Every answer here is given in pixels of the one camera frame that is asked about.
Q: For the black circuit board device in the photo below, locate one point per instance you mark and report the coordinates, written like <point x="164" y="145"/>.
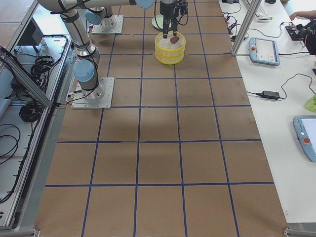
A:
<point x="297" y="32"/>

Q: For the yellow steamer basket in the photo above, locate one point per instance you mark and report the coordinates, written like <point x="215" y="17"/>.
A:
<point x="167" y="48"/>

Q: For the brown bun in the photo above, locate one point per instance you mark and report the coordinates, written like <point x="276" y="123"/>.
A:
<point x="174" y="39"/>

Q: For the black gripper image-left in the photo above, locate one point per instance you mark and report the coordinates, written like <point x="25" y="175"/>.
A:
<point x="166" y="9"/>

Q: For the light green plate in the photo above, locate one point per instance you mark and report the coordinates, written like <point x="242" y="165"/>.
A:
<point x="157" y="22"/>

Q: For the white keyboard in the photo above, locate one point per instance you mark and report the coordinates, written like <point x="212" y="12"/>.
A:
<point x="261" y="15"/>

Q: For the black power brick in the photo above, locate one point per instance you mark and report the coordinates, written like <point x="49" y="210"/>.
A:
<point x="269" y="95"/>

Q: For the green object table edge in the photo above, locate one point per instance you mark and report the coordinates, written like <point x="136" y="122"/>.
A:
<point x="310" y="104"/>

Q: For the blue teach pendant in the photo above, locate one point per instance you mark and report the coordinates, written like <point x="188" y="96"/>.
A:
<point x="305" y="127"/>
<point x="264" y="51"/>

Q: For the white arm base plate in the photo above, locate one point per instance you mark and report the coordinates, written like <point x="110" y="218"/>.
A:
<point x="100" y="98"/>
<point x="109" y="26"/>

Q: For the person hand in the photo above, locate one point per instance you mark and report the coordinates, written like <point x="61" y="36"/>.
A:
<point x="299" y="15"/>

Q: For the aluminium frame post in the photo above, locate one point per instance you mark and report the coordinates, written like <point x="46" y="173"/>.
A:
<point x="245" y="26"/>

